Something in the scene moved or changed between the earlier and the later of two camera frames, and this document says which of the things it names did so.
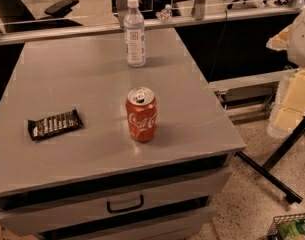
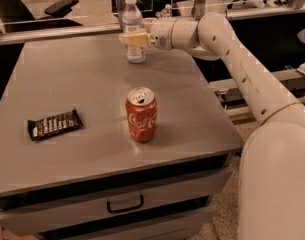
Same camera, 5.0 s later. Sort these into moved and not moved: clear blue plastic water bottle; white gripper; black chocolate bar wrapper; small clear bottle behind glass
Moved: white gripper
Not moved: black chocolate bar wrapper; small clear bottle behind glass; clear blue plastic water bottle
